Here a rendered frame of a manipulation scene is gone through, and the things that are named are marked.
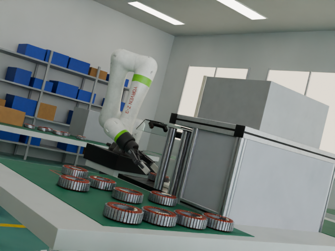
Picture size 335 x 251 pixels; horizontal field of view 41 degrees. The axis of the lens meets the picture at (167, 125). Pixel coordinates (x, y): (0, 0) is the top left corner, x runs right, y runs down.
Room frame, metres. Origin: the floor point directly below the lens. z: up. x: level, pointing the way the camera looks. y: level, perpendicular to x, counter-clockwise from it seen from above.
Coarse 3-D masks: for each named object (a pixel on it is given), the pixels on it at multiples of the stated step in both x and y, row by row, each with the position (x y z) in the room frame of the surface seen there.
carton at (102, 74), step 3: (90, 69) 8.59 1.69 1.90; (93, 69) 8.59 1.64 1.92; (96, 69) 8.63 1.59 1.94; (90, 72) 8.57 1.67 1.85; (93, 72) 8.60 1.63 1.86; (96, 72) 8.64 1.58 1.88; (102, 72) 8.72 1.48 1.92; (105, 72) 8.76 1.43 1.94; (90, 75) 8.58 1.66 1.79; (93, 75) 8.61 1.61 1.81; (99, 75) 8.69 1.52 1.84; (102, 75) 8.73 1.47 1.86; (105, 75) 8.77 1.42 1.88; (99, 78) 8.70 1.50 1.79; (102, 78) 8.74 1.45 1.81; (105, 78) 8.78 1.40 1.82
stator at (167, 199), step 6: (150, 192) 1.74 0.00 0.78; (156, 192) 1.77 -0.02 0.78; (162, 192) 1.79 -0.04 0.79; (150, 198) 1.73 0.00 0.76; (156, 198) 1.71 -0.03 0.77; (162, 198) 1.71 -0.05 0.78; (168, 198) 1.70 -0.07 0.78; (174, 198) 1.73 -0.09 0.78; (162, 204) 1.71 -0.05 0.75; (168, 204) 1.71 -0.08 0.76; (174, 204) 1.73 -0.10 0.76
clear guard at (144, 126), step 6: (144, 120) 2.17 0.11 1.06; (150, 120) 2.13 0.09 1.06; (138, 126) 2.19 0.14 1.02; (144, 126) 2.20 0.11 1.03; (150, 126) 2.22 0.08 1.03; (156, 126) 2.23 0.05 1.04; (162, 126) 2.24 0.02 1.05; (174, 126) 2.06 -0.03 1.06; (180, 126) 1.95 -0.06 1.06; (150, 132) 2.26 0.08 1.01; (156, 132) 2.27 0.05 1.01; (162, 132) 2.29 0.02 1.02
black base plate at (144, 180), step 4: (120, 176) 2.24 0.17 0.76; (124, 176) 2.21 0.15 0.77; (128, 176) 2.22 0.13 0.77; (132, 176) 2.27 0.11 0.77; (136, 176) 2.31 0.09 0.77; (128, 180) 2.18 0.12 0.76; (132, 180) 2.16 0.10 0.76; (136, 180) 2.14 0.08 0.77; (140, 180) 2.18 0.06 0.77; (144, 180) 2.22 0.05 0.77; (148, 180) 2.27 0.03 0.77; (136, 184) 2.13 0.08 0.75; (140, 184) 2.10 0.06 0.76; (144, 184) 2.08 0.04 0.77; (148, 184) 2.09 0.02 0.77; (152, 184) 2.13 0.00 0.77; (144, 188) 2.08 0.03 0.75; (148, 188) 2.05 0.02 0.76; (152, 188) 2.03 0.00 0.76; (164, 188) 2.09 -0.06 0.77; (164, 192) 1.96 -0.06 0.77
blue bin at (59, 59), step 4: (48, 52) 7.98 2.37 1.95; (56, 52) 8.07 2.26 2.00; (48, 56) 7.99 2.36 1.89; (52, 56) 8.04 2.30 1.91; (56, 56) 8.08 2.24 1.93; (60, 56) 8.12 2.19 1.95; (64, 56) 8.17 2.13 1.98; (68, 56) 8.21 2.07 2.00; (44, 60) 8.00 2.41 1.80; (52, 60) 8.05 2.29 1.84; (56, 60) 8.09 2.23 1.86; (60, 60) 8.14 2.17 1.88; (64, 60) 8.18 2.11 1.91; (56, 64) 8.10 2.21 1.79; (60, 64) 8.15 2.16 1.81; (64, 64) 8.19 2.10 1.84
